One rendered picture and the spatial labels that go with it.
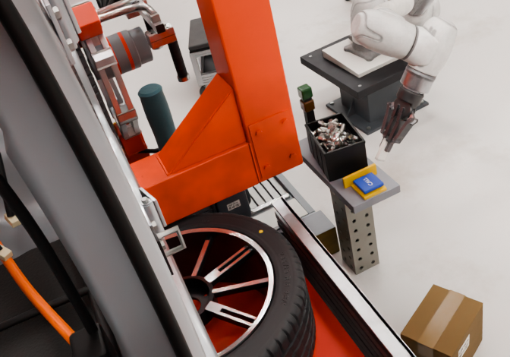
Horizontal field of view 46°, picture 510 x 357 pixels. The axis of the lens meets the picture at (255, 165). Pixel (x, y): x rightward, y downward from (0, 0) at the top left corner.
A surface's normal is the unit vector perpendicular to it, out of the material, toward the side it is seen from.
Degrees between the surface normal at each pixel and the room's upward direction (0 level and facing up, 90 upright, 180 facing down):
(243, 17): 90
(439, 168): 0
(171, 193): 90
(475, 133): 0
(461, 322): 0
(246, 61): 90
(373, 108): 90
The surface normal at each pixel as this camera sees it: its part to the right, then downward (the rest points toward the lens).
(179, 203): 0.40, 0.48
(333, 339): -0.21, -0.78
